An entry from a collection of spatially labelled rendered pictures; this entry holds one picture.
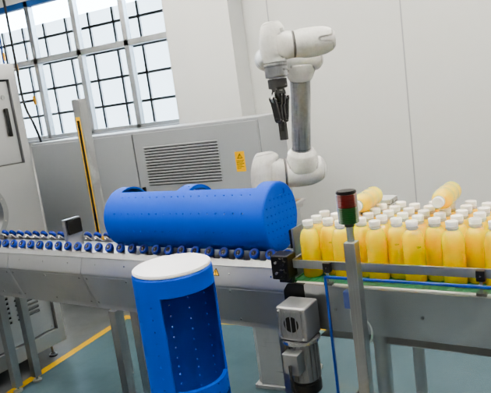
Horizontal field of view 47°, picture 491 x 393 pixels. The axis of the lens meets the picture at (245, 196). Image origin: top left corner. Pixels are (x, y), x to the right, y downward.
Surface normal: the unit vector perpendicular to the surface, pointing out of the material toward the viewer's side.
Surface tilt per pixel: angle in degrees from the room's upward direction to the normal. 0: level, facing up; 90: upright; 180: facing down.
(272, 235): 90
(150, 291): 90
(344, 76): 90
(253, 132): 90
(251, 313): 109
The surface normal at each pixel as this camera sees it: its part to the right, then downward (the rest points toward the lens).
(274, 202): 0.84, -0.02
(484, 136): -0.42, 0.21
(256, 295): -0.45, 0.53
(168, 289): 0.03, 0.16
